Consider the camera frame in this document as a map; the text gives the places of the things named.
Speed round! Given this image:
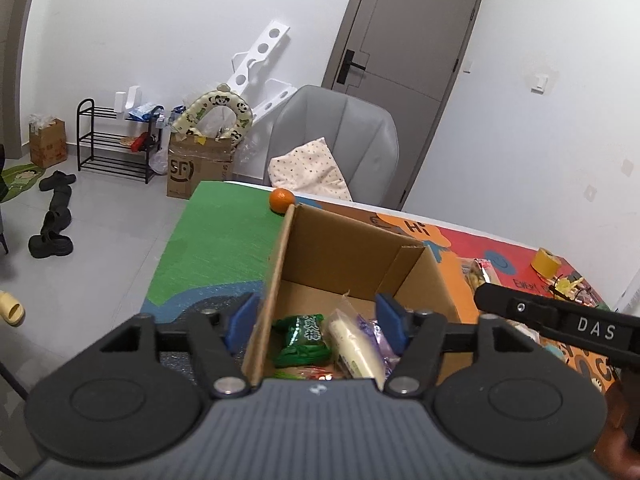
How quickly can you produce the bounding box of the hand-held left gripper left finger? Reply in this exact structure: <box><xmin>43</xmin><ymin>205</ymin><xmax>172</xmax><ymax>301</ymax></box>
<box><xmin>52</xmin><ymin>292</ymin><xmax>262</xmax><ymax>399</ymax></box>

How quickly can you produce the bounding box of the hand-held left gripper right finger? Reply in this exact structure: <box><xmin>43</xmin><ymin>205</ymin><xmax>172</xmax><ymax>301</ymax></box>
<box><xmin>376</xmin><ymin>292</ymin><xmax>576</xmax><ymax>401</ymax></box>

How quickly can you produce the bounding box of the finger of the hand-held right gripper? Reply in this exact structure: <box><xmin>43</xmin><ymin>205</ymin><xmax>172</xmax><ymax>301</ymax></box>
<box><xmin>474</xmin><ymin>282</ymin><xmax>561</xmax><ymax>334</ymax></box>

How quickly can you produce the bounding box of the purple snack packet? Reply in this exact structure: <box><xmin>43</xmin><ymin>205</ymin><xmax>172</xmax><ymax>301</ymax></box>
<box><xmin>357</xmin><ymin>310</ymin><xmax>401</xmax><ymax>361</ymax></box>

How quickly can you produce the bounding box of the long white snack packet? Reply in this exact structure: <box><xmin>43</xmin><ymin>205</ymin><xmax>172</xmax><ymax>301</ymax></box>
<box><xmin>322</xmin><ymin>307</ymin><xmax>388</xmax><ymax>381</ymax></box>

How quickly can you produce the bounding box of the clear wafer packet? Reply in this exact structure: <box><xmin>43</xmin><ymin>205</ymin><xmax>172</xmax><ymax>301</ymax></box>
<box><xmin>459</xmin><ymin>257</ymin><xmax>502</xmax><ymax>293</ymax></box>

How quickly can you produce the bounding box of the dark green plum packet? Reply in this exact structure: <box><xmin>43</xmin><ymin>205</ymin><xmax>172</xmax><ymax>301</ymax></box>
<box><xmin>272</xmin><ymin>312</ymin><xmax>333</xmax><ymax>368</ymax></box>

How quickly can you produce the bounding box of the red bar packet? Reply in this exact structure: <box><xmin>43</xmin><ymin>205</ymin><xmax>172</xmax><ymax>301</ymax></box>
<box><xmin>295</xmin><ymin>366</ymin><xmax>351</xmax><ymax>382</ymax></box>

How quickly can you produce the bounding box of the cardboard box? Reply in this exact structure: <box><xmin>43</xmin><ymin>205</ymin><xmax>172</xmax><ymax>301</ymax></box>
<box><xmin>241</xmin><ymin>203</ymin><xmax>463</xmax><ymax>388</ymax></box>

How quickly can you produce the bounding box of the person's right hand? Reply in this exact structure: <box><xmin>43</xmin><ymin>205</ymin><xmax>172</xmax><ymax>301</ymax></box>
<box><xmin>594</xmin><ymin>377</ymin><xmax>640</xmax><ymax>480</ymax></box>

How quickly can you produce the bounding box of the yellow tape roll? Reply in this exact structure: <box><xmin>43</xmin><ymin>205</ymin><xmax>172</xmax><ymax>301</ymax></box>
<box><xmin>531</xmin><ymin>247</ymin><xmax>563</xmax><ymax>278</ymax></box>

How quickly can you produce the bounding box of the orange fruit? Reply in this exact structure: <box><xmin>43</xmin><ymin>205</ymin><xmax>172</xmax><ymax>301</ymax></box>
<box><xmin>269</xmin><ymin>187</ymin><xmax>296</xmax><ymax>214</ymax></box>

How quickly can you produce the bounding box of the large brown carton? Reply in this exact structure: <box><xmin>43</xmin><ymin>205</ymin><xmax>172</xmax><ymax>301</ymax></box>
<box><xmin>166</xmin><ymin>130</ymin><xmax>240</xmax><ymax>200</ymax></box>

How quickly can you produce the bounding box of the dotted cream pillow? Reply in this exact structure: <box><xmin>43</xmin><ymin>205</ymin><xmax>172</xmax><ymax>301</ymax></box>
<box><xmin>269</xmin><ymin>137</ymin><xmax>353</xmax><ymax>202</ymax></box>

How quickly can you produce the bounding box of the clear plastic bag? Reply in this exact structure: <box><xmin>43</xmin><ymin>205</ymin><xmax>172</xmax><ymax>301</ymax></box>
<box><xmin>149</xmin><ymin>147</ymin><xmax>171</xmax><ymax>176</ymax></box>

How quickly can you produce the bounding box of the black clog shoe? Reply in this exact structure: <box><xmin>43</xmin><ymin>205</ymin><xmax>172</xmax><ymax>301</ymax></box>
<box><xmin>28</xmin><ymin>232</ymin><xmax>74</xmax><ymax>259</ymax></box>
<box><xmin>40</xmin><ymin>207</ymin><xmax>72</xmax><ymax>236</ymax></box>

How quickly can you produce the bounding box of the grey chair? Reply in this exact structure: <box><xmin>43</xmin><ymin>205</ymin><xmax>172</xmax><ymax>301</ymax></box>
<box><xmin>263</xmin><ymin>85</ymin><xmax>401</xmax><ymax>208</ymax></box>

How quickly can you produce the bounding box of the panda print neck pillow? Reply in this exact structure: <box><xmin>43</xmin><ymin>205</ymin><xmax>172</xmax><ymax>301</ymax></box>
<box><xmin>170</xmin><ymin>82</ymin><xmax>253</xmax><ymax>142</ymax></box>

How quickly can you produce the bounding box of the black slipper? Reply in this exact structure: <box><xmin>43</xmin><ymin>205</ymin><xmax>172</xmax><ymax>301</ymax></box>
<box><xmin>39</xmin><ymin>170</ymin><xmax>77</xmax><ymax>192</ymax></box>
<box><xmin>48</xmin><ymin>185</ymin><xmax>73</xmax><ymax>213</ymax></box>

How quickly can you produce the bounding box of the yellow slipper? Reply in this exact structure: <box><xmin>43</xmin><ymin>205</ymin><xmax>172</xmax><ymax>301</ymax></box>
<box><xmin>0</xmin><ymin>290</ymin><xmax>26</xmax><ymax>328</ymax></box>

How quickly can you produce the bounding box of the blue plastic bag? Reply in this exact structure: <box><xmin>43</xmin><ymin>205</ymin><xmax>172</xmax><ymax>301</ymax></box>
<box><xmin>125</xmin><ymin>102</ymin><xmax>166</xmax><ymax>122</ymax></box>

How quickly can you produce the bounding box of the white holder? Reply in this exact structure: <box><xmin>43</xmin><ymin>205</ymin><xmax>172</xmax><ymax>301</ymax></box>
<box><xmin>115</xmin><ymin>86</ymin><xmax>143</xmax><ymax>116</ymax></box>

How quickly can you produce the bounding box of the black shoe rack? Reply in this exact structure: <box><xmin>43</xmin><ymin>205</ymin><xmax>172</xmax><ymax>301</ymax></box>
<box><xmin>76</xmin><ymin>98</ymin><xmax>165</xmax><ymax>184</ymax></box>

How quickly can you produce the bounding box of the green floor mat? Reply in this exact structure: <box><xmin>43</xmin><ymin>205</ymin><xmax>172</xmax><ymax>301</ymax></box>
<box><xmin>0</xmin><ymin>162</ymin><xmax>48</xmax><ymax>203</ymax></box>

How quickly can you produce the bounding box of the small brown carton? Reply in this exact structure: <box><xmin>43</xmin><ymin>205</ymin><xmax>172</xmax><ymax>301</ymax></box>
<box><xmin>28</xmin><ymin>115</ymin><xmax>68</xmax><ymax>169</ymax></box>

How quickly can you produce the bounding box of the white perforated board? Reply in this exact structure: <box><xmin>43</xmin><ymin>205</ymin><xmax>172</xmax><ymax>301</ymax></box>
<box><xmin>220</xmin><ymin>20</ymin><xmax>298</xmax><ymax>128</ymax></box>

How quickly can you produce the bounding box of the grey door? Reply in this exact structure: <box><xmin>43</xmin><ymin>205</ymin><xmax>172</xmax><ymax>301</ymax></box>
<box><xmin>322</xmin><ymin>0</ymin><xmax>486</xmax><ymax>211</ymax></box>

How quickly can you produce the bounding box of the black door handle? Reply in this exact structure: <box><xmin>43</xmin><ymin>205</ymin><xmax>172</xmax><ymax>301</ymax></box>
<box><xmin>336</xmin><ymin>50</ymin><xmax>368</xmax><ymax>86</ymax></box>

